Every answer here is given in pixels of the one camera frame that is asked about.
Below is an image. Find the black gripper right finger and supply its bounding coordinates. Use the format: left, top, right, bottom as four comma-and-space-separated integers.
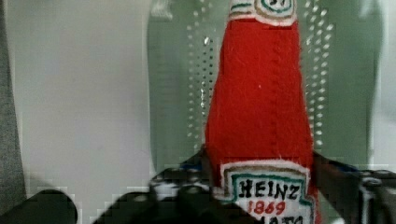
314, 152, 396, 224

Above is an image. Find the red plush ketchup bottle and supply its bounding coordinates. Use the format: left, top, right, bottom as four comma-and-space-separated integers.
205, 0, 321, 224

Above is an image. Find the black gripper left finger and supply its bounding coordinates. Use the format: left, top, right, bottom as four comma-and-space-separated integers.
148, 146, 219, 203

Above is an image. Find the black cylinder at table edge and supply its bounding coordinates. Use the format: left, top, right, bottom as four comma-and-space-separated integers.
1, 189, 78, 224

